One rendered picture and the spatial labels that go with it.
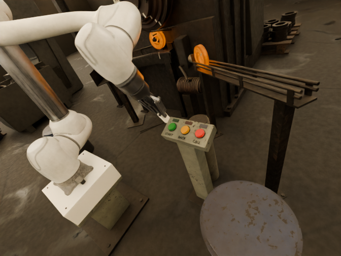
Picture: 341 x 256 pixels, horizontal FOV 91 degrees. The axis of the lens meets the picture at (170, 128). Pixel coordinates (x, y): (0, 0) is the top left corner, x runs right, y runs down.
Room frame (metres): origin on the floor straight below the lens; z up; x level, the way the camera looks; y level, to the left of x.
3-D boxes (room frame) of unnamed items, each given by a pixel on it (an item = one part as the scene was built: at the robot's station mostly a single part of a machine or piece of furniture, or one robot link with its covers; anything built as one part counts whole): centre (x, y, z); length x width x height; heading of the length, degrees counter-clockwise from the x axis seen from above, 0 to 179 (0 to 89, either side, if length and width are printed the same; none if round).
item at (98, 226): (0.72, 0.61, 0.15); 0.40 x 0.40 x 0.31; 42
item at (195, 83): (1.24, -0.28, 0.27); 0.22 x 0.13 x 0.53; 41
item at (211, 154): (0.71, -0.15, 0.26); 0.12 x 0.12 x 0.52
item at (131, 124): (1.79, 0.39, 0.36); 0.26 x 0.20 x 0.72; 76
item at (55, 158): (0.73, 0.62, 0.63); 0.18 x 0.16 x 0.22; 159
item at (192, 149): (0.58, -0.06, 0.31); 0.24 x 0.16 x 0.62; 41
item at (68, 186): (0.71, 0.60, 0.49); 0.22 x 0.18 x 0.06; 44
